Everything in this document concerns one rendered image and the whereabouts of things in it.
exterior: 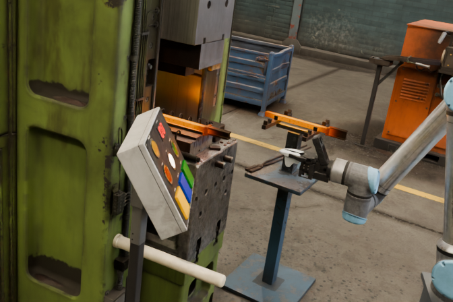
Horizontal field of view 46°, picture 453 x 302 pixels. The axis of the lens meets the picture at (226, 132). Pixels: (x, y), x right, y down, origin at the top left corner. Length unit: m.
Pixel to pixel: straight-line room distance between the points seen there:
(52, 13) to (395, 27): 8.01
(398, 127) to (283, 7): 5.17
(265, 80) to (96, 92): 4.12
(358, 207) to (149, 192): 0.84
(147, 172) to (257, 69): 4.51
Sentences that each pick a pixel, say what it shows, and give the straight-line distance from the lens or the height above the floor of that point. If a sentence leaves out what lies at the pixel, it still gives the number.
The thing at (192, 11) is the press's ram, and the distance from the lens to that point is 1.89.
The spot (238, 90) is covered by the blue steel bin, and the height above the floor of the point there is 0.22.
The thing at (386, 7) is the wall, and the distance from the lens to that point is 9.57.
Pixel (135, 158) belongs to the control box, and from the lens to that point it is 1.41.
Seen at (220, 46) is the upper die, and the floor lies 1.34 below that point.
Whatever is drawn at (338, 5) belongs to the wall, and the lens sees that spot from 9.79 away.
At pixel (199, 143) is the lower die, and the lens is 2.12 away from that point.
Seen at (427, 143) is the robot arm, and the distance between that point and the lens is 1.98.
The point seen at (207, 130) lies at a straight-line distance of 2.12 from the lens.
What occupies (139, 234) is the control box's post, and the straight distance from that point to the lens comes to 1.68.
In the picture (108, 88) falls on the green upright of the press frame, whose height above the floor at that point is 1.22.
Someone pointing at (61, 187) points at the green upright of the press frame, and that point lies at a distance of 2.13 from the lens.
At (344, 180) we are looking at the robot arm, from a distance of 1.95.
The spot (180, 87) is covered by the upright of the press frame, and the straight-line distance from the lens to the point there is 2.42.
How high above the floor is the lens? 1.70
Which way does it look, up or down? 19 degrees down
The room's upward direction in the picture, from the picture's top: 8 degrees clockwise
